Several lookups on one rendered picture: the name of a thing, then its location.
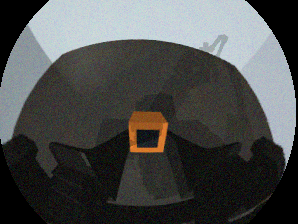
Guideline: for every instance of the orange block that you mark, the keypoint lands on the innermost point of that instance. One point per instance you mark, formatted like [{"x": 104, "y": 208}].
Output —
[{"x": 147, "y": 132}]

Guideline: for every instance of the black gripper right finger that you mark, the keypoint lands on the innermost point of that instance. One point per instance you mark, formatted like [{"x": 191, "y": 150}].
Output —
[{"x": 190, "y": 163}]

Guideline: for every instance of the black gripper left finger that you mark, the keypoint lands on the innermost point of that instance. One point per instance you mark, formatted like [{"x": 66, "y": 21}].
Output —
[{"x": 104, "y": 163}]

